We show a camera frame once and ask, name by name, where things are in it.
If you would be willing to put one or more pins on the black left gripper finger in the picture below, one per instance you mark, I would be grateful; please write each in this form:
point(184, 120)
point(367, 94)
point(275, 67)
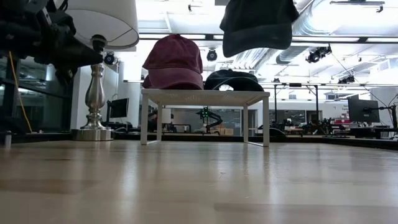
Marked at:
point(82, 56)

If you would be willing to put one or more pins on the blue denim cap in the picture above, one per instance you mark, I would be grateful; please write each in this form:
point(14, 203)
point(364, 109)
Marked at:
point(230, 77)
point(258, 28)

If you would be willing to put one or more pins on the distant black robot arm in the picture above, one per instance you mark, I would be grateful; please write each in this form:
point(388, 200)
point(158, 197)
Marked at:
point(209, 117)

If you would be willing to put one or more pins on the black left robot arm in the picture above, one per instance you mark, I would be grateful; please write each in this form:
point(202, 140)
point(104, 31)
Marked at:
point(15, 31)

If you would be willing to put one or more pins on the black ceiling spotlight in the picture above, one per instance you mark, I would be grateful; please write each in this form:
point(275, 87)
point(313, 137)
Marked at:
point(109, 58)
point(346, 80)
point(318, 53)
point(211, 55)

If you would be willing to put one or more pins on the white shade silver table lamp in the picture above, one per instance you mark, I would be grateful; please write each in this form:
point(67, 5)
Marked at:
point(94, 96)

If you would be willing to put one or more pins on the black computer monitor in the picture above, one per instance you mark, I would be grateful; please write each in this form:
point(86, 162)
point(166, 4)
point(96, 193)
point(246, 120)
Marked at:
point(119, 108)
point(362, 110)

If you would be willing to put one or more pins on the white metal shelf riser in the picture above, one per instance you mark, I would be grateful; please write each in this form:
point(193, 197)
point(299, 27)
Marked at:
point(202, 97)

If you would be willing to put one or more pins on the cardboard box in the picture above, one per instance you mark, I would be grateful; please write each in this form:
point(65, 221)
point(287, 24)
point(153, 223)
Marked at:
point(225, 130)

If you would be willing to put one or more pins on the black ceiling light rail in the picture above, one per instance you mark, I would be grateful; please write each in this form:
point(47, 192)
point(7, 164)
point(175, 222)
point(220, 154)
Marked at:
point(210, 37)

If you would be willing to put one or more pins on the silver ventilation duct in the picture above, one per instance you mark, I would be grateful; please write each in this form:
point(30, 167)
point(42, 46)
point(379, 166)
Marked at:
point(308, 21)

